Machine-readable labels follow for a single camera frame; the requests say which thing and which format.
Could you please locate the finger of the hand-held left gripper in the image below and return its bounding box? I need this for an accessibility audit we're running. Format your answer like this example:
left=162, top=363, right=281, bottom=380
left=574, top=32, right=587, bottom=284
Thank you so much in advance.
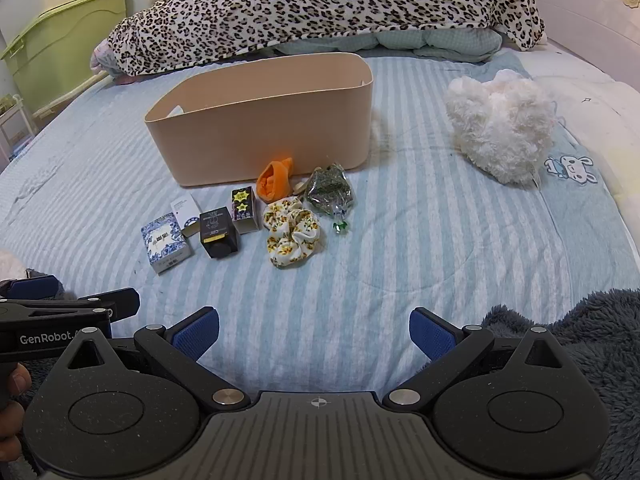
left=0, top=275, right=60, bottom=302
left=0, top=287, right=141, bottom=331

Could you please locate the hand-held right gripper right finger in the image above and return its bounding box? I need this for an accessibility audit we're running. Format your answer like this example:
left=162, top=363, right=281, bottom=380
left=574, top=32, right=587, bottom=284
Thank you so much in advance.
left=382, top=307, right=577, bottom=411

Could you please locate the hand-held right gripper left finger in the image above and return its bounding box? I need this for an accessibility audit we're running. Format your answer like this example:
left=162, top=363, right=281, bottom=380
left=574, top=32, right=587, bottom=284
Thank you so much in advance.
left=55, top=307, right=251, bottom=411

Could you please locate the person's left hand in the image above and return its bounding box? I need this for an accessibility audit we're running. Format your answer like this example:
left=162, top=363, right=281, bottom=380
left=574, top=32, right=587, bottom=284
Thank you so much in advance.
left=0, top=363, right=33, bottom=461

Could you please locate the blue striped bed sheet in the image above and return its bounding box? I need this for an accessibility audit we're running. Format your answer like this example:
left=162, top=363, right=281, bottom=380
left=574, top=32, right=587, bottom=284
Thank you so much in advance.
left=0, top=52, right=640, bottom=396

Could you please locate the blue white patterned box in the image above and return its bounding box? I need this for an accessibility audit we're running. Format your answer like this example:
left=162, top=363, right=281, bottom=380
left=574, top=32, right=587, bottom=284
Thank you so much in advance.
left=140, top=213, right=194, bottom=275

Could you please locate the small black box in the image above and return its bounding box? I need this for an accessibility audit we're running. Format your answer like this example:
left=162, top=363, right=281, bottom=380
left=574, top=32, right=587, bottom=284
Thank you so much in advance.
left=199, top=207, right=240, bottom=260

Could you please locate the small white box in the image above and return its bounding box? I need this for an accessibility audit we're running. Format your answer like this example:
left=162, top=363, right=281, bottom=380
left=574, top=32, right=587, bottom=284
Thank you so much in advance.
left=170, top=197, right=203, bottom=238

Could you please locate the box with yellow stars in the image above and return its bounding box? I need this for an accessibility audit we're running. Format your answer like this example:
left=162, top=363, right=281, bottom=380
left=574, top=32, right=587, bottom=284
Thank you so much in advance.
left=230, top=186, right=259, bottom=235

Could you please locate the floral yellow white scrunchie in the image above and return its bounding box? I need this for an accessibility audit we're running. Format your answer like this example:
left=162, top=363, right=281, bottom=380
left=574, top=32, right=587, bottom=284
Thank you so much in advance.
left=262, top=197, right=321, bottom=268

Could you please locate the white side shelf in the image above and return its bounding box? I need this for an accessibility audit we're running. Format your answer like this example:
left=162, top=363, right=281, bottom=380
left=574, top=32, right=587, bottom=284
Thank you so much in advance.
left=0, top=94, right=37, bottom=171

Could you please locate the grey fluffy blanket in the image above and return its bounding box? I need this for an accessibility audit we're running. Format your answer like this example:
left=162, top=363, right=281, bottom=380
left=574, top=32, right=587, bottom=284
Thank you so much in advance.
left=480, top=287, right=640, bottom=480

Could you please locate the orange folded cloth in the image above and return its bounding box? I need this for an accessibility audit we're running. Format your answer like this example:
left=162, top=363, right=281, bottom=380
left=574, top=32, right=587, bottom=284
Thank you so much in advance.
left=256, top=156, right=296, bottom=202

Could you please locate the clear bag of dried herbs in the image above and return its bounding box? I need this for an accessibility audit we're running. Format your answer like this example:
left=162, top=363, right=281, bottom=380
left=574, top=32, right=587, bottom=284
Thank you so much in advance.
left=304, top=162, right=357, bottom=216

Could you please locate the beige plastic storage bin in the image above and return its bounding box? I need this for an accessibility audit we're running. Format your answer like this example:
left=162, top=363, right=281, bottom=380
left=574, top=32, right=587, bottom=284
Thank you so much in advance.
left=144, top=52, right=375, bottom=190

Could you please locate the white fluffy plush toy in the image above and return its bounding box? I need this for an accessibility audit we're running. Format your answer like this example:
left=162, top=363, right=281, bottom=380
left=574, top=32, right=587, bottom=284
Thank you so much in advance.
left=444, top=69, right=558, bottom=189

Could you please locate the light blue rabbit print blanket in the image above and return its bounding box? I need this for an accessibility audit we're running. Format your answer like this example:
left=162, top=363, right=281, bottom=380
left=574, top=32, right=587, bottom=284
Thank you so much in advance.
left=520, top=110, right=631, bottom=281

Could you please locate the green plastic storage box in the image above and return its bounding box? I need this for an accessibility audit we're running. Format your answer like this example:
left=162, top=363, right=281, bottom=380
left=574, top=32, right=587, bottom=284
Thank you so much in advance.
left=0, top=0, right=129, bottom=116

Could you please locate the teal checked quilt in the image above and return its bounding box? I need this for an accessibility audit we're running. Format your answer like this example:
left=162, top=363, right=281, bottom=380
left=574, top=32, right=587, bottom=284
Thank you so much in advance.
left=272, top=27, right=503, bottom=65

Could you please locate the leopard print blanket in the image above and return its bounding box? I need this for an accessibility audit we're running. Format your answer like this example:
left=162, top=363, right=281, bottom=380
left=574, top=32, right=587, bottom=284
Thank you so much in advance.
left=107, top=0, right=546, bottom=75

